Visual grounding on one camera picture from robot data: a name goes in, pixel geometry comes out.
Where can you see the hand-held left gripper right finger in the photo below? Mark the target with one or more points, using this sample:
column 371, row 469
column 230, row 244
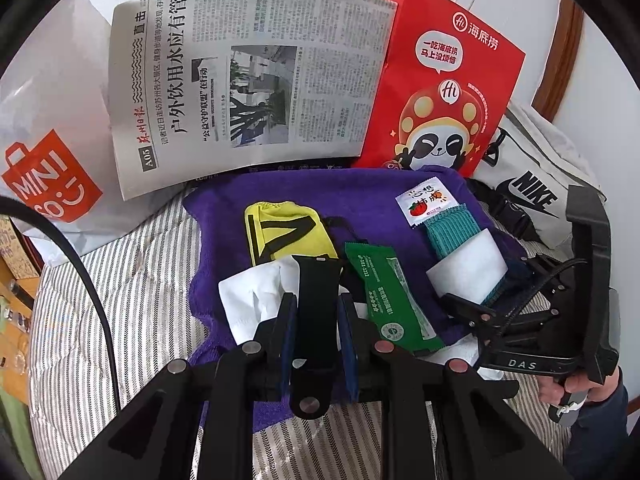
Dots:
column 347, row 340

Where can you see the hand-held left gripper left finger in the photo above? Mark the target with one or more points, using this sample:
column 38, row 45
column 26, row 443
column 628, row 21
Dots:
column 287, row 340

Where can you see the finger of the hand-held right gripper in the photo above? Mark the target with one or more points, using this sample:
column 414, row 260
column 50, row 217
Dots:
column 465, row 310
column 542, row 270

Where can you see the teal knitted cloth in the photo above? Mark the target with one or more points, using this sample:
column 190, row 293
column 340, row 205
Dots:
column 450, row 232

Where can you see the yellow pouch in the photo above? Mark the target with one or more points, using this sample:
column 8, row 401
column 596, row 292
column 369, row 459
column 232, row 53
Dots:
column 310, row 240

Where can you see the person's right forearm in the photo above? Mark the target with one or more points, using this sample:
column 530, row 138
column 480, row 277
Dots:
column 600, row 435

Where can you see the person's right hand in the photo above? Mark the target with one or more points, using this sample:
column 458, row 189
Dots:
column 552, row 391

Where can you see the dark blue cloth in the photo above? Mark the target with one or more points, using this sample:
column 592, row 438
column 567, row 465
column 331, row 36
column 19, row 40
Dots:
column 515, row 270

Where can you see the white tissue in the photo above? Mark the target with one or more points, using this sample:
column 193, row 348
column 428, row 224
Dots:
column 460, row 350

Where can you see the white cloth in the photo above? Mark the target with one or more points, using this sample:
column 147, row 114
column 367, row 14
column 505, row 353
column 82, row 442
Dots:
column 250, row 300

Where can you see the green wipes packet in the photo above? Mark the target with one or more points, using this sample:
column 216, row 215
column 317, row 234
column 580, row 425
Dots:
column 390, row 300

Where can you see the white waist bag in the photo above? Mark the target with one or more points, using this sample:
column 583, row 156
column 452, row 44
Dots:
column 525, row 160

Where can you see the white sachet tomato print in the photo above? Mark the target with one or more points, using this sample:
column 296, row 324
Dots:
column 425, row 200

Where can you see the purple towel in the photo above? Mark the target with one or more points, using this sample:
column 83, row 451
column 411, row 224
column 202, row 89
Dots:
column 220, row 220

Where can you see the striped bed sheet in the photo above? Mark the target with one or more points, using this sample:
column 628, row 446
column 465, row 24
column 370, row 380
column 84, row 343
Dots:
column 140, row 310

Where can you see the red paper bag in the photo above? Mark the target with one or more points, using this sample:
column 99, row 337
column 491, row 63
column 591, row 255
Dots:
column 450, row 85

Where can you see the newspaper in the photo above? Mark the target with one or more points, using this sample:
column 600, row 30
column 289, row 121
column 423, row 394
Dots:
column 250, row 110

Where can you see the cardboard box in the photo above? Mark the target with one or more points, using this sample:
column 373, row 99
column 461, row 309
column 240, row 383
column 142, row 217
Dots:
column 17, row 250

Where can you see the white plastic bag orange logo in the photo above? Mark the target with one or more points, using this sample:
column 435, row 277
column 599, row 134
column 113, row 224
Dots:
column 50, row 110

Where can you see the wooden door frame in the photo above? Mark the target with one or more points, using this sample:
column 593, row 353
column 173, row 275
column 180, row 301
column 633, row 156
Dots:
column 565, row 50

